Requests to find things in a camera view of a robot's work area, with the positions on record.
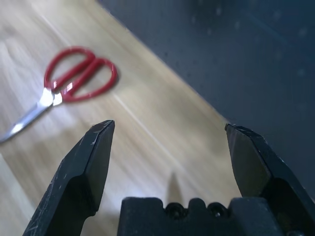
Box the red handled scissors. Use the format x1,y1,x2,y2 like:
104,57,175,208
0,46,118,143

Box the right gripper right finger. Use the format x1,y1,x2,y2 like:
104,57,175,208
225,122,315,236

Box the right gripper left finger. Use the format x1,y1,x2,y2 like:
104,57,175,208
23,119,116,236

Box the dark grey metal pegboard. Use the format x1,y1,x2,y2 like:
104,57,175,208
98,0,315,187

